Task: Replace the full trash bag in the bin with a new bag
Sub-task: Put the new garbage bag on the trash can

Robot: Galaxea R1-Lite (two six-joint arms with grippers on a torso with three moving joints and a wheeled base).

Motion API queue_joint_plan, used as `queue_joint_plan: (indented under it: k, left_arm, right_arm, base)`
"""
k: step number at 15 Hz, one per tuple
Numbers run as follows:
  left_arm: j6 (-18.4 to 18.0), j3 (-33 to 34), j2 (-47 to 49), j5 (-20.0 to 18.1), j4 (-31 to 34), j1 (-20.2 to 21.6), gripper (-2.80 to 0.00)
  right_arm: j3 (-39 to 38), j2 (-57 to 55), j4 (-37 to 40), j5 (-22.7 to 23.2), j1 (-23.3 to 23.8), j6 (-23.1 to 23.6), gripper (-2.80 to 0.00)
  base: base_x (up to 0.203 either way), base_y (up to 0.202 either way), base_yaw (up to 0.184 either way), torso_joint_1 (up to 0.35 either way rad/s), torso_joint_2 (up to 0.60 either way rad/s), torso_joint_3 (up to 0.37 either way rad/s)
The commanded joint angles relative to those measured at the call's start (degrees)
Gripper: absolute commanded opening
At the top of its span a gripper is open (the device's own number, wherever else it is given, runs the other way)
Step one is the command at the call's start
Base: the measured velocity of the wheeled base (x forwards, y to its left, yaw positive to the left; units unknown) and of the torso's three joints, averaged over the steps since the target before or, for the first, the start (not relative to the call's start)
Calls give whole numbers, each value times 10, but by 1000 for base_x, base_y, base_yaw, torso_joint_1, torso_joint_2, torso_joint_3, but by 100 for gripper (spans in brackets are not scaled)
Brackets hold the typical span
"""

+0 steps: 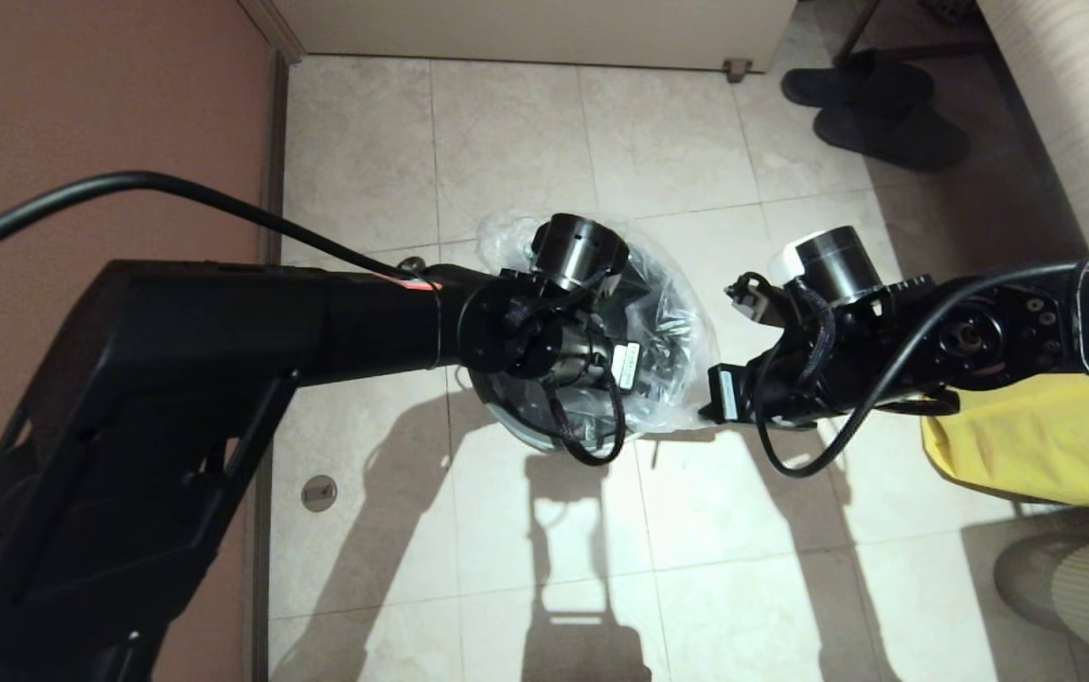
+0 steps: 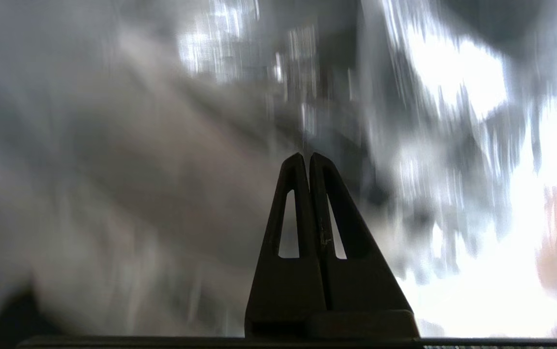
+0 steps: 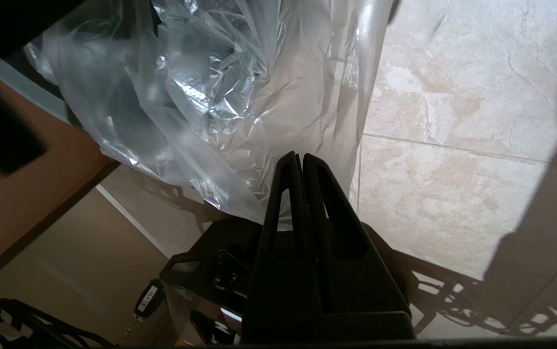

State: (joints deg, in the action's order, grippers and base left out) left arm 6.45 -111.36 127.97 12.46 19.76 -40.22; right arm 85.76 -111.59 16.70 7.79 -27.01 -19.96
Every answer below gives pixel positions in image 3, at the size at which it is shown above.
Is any clear plastic trash bag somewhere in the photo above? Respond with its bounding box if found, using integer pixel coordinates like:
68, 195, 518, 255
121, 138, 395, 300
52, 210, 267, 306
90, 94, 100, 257
24, 0, 395, 228

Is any dark wooden baseboard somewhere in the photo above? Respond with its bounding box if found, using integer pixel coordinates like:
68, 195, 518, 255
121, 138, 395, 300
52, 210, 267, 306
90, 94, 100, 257
0, 160, 122, 296

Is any black tubular frame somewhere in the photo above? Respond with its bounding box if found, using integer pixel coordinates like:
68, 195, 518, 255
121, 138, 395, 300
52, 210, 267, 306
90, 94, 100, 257
0, 297, 117, 349

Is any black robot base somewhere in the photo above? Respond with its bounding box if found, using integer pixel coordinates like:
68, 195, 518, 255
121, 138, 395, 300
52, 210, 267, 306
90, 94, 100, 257
159, 216, 422, 346

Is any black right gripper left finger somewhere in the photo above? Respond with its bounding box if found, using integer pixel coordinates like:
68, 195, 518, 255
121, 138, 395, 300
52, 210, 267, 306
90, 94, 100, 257
241, 151, 321, 342

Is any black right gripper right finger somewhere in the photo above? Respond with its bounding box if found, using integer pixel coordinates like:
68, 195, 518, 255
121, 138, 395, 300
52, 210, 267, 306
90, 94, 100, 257
302, 153, 416, 341

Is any black tag with white label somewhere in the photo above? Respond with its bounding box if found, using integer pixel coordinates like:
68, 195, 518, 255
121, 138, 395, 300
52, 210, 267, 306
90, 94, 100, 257
134, 280, 166, 321

